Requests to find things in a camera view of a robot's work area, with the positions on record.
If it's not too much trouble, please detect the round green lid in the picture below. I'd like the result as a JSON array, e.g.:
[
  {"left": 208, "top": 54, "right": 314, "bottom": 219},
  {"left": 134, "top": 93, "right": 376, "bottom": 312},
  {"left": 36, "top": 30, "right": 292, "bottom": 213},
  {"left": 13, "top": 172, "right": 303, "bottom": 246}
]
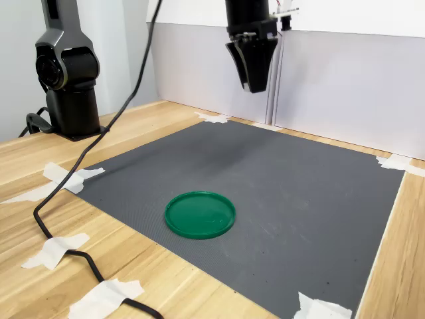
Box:
[{"left": 164, "top": 191, "right": 237, "bottom": 241}]

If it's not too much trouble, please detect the white partition panel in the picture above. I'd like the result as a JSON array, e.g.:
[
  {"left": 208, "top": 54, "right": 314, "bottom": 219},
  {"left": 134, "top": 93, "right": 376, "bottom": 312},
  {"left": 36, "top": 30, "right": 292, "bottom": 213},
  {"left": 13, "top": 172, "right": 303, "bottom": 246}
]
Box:
[
  {"left": 272, "top": 0, "right": 425, "bottom": 161},
  {"left": 145, "top": 0, "right": 287, "bottom": 125}
]

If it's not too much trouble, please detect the white tape piece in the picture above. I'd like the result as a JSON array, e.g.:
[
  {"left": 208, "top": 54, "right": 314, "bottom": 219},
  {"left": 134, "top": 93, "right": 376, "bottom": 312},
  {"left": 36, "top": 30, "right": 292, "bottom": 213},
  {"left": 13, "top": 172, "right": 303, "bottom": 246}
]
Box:
[
  {"left": 293, "top": 291, "right": 353, "bottom": 319},
  {"left": 67, "top": 278, "right": 145, "bottom": 319},
  {"left": 375, "top": 154, "right": 425, "bottom": 177},
  {"left": 194, "top": 111, "right": 232, "bottom": 125},
  {"left": 21, "top": 232, "right": 91, "bottom": 270},
  {"left": 0, "top": 161, "right": 106, "bottom": 205},
  {"left": 251, "top": 122, "right": 284, "bottom": 133}
]

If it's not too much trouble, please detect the dark grey mat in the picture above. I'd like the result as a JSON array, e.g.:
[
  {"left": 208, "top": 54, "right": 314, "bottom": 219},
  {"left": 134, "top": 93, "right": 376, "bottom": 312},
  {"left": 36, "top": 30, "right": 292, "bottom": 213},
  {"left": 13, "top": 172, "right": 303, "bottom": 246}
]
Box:
[{"left": 65, "top": 120, "right": 406, "bottom": 319}]

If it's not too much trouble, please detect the black base cable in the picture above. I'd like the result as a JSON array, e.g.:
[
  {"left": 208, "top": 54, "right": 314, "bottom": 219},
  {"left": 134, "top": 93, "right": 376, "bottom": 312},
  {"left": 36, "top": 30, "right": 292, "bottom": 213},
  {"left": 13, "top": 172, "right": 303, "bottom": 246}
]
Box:
[{"left": 17, "top": 106, "right": 56, "bottom": 139}]

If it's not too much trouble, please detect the black camera cable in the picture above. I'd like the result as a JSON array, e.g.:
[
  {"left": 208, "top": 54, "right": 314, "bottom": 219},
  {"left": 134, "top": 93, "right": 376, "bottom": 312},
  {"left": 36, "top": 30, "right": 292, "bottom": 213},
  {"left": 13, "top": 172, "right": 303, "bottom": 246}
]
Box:
[{"left": 33, "top": 0, "right": 164, "bottom": 319}]

